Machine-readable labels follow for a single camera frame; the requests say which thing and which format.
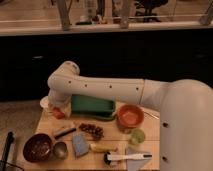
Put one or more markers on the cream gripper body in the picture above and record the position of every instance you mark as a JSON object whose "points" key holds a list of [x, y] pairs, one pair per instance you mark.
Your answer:
{"points": [[65, 109]]}

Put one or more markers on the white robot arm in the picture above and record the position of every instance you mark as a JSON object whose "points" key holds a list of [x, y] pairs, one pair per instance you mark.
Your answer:
{"points": [[185, 107]]}

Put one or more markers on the white paper cup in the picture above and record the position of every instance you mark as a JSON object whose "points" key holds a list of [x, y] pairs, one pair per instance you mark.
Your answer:
{"points": [[44, 102]]}

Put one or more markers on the green plastic tray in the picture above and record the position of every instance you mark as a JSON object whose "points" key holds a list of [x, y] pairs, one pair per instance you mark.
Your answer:
{"points": [[86, 104]]}

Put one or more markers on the bunch of dark grapes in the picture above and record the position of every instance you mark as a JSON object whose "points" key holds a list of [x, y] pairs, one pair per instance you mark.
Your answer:
{"points": [[95, 131]]}

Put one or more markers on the blue sponge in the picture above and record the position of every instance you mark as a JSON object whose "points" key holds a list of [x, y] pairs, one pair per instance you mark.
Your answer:
{"points": [[80, 145]]}

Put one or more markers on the dark red bowl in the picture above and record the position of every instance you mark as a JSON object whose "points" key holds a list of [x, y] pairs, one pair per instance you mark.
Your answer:
{"points": [[37, 148]]}

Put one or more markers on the yellow banana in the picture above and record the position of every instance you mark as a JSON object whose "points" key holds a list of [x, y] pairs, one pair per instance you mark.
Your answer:
{"points": [[101, 148]]}

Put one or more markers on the black pole stand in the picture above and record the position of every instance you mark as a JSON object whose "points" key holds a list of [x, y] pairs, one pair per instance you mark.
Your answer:
{"points": [[6, 149]]}

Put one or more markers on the orange bowl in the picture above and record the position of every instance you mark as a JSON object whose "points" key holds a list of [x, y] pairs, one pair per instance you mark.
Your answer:
{"points": [[129, 116]]}

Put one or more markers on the grey cloth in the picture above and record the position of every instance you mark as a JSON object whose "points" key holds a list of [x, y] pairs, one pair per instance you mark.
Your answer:
{"points": [[134, 165]]}

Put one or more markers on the metal spoon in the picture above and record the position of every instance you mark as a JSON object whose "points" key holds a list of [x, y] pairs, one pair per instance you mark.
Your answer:
{"points": [[152, 115]]}

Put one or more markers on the black office chair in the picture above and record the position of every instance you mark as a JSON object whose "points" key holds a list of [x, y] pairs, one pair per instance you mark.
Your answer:
{"points": [[144, 9]]}

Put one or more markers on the white handled dish brush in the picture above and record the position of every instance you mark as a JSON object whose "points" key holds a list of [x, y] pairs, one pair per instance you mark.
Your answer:
{"points": [[113, 159]]}

